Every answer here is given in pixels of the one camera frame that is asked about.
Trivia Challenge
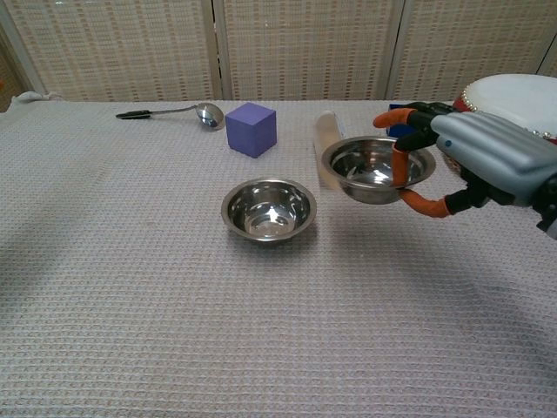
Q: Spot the steel ladle with black handle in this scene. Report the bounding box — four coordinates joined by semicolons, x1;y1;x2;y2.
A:
115;102;226;131

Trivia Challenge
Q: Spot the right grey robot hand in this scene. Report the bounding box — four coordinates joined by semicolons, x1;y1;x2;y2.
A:
372;101;557;241

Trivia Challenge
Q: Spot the beige waffle-weave tablecloth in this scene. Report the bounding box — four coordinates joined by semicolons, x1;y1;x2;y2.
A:
0;91;557;418

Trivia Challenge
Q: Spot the dark blue plastic box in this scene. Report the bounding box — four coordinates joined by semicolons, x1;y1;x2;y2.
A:
386;102;411;138

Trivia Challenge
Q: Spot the translucent peach hexagonal rod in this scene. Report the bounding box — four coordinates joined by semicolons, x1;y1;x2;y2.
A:
313;110;349;190

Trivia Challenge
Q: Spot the small stainless steel bowl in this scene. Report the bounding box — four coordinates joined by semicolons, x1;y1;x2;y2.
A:
320;137;437;206
220;178;318;243

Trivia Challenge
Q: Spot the beige woven folding screen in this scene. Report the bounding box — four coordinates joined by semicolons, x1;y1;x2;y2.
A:
0;0;557;104

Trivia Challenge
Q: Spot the purple foam cube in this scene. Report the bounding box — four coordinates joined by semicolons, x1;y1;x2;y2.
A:
225;101;279;159

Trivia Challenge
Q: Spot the red drum with white skin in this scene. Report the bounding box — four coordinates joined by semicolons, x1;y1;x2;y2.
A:
441;72;557;176

